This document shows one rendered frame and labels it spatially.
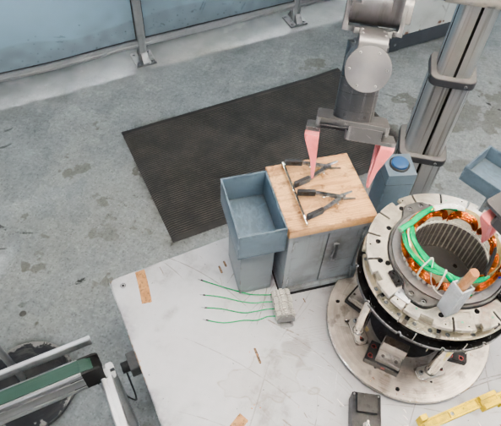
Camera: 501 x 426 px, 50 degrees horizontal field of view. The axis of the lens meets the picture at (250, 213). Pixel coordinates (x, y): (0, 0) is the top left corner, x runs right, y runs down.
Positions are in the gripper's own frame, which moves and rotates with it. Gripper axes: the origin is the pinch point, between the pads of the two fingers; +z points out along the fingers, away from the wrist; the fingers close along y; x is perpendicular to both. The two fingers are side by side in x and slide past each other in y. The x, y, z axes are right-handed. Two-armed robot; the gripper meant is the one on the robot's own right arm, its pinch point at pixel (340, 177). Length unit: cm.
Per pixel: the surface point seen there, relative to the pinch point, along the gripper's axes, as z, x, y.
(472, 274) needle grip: 14.2, 4.7, 24.6
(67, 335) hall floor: 110, 84, -85
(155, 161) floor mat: 63, 166, -80
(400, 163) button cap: 10, 49, 16
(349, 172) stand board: 12.3, 41.5, 4.3
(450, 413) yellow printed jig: 56, 20, 35
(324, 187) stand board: 15.1, 36.7, -0.7
